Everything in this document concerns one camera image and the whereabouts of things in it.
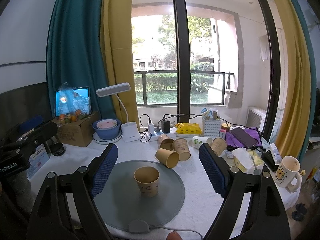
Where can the white charger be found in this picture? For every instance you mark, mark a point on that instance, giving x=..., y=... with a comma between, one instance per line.
x=151, y=127

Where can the tablet screen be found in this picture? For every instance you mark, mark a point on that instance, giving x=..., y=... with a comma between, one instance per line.
x=58, y=105

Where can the pink bowl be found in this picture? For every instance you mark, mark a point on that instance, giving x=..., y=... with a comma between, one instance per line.
x=107, y=124

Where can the plastic bag of fruit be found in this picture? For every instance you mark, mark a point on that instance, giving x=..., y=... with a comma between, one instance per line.
x=75, y=105

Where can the blue printed card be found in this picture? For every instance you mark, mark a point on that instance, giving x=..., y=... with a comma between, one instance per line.
x=38, y=163

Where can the yellow curtain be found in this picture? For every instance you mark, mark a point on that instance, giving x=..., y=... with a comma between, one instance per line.
x=292, y=67
x=115, y=42

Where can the white desk lamp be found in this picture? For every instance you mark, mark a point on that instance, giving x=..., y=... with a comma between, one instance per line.
x=130, y=131

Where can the black dumbbell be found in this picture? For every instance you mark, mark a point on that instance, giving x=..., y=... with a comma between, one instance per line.
x=298, y=212

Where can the purple cloth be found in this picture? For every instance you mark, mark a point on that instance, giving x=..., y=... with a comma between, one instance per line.
x=252, y=132

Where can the white power strip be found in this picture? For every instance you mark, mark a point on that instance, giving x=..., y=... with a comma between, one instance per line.
x=172, y=130

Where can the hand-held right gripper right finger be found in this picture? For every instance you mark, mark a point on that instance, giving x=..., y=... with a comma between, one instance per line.
x=212, y=166

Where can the yellow wipes packet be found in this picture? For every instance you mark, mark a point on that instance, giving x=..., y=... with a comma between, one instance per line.
x=188, y=128

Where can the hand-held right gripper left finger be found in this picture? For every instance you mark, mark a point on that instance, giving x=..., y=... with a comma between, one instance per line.
x=105, y=166

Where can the white plastic basket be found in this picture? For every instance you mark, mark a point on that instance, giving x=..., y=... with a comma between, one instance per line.
x=211, y=128

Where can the yellow tissue pack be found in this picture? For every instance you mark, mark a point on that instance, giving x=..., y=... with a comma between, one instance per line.
x=243, y=160

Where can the teal curtain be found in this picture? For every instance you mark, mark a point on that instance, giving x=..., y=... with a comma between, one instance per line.
x=75, y=42

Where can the air conditioner unit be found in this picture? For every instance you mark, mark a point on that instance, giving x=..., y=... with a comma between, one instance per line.
x=256, y=118

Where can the black charger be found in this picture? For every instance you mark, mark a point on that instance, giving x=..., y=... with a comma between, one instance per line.
x=165, y=125

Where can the white green-print paper cup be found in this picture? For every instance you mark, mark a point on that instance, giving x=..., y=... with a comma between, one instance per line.
x=200, y=142

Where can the black round lid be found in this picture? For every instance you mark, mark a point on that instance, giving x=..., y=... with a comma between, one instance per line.
x=58, y=150

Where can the cardboard box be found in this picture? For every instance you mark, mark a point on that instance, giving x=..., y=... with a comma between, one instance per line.
x=75, y=132

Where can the white plate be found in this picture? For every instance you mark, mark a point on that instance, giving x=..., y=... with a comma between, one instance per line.
x=96, y=138

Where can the person's right hand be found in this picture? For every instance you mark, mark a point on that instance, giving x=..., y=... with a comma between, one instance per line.
x=174, y=236

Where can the grey round mat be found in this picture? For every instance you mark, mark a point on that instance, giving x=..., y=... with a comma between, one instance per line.
x=120, y=205

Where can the white bear mug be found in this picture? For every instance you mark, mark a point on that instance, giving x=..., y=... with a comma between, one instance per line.
x=286, y=173

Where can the yellow-lid jar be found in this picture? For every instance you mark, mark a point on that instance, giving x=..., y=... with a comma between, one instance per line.
x=225, y=127

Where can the white tube bottle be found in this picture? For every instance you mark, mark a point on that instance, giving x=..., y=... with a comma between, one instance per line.
x=276, y=155

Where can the brown paper cup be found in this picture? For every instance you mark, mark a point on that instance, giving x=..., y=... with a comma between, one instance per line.
x=163, y=141
x=147, y=185
x=182, y=148
x=166, y=158
x=219, y=145

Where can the black device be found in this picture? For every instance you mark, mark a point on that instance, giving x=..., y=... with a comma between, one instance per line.
x=267, y=160

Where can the black phone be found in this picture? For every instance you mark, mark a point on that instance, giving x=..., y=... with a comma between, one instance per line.
x=243, y=137

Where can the blue bowl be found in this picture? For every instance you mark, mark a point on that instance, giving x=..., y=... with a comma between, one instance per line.
x=106, y=133

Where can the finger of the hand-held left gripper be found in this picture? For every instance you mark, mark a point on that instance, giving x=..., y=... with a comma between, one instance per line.
x=42, y=132
x=31, y=123

